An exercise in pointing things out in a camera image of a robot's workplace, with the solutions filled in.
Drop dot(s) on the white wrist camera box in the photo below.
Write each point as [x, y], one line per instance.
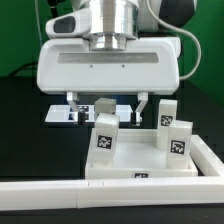
[70, 25]

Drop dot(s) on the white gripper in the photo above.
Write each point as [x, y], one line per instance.
[147, 65]

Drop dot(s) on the white L-shaped obstacle fence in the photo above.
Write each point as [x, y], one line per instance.
[65, 194]

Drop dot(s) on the white marker base plate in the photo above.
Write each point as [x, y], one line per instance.
[64, 114]

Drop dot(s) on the white square table top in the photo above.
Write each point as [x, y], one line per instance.
[136, 156]

